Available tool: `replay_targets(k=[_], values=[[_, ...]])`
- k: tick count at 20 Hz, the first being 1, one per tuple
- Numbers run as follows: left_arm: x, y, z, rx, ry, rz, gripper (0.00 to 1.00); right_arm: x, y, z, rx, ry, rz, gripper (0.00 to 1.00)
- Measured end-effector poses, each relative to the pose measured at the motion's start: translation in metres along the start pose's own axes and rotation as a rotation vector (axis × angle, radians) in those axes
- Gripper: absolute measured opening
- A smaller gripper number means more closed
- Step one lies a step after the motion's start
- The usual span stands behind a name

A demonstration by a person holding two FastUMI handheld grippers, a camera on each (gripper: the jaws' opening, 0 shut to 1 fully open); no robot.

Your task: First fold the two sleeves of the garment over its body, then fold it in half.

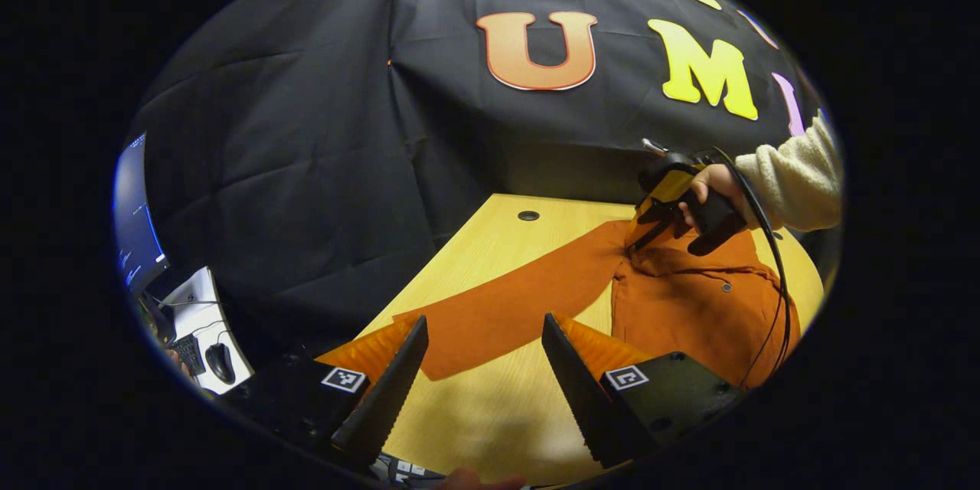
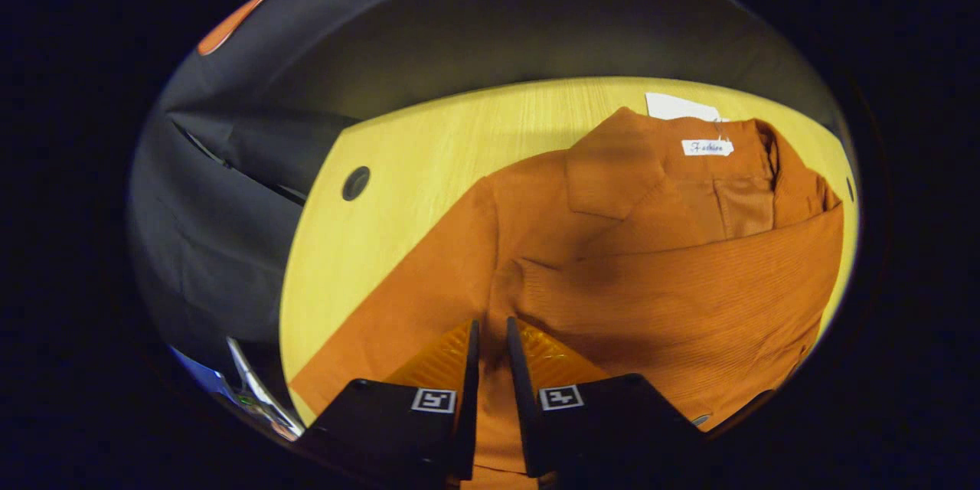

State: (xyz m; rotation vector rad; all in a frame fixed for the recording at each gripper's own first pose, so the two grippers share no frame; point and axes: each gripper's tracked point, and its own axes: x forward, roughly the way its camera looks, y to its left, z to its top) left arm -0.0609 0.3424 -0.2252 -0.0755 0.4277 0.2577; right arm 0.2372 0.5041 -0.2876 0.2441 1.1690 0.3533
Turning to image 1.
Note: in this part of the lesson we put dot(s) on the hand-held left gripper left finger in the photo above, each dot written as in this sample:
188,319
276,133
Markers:
383,398

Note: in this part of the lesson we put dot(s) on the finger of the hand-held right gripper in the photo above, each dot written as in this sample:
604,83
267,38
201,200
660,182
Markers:
651,226

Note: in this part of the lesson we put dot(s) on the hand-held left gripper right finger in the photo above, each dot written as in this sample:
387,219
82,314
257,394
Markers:
582,390

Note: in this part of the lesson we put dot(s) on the orange knit cardigan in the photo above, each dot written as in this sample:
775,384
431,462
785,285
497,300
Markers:
689,306

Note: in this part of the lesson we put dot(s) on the black computer mouse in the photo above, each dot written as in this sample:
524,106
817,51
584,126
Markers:
220,362

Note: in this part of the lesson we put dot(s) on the black keyboard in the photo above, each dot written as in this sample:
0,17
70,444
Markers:
187,356

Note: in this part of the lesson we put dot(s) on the white side desk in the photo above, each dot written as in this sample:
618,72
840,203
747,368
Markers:
199,314

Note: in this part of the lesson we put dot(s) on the black backdrop cloth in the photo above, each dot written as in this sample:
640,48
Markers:
321,168

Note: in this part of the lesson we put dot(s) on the dark computer monitor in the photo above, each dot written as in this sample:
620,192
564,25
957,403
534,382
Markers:
136,214

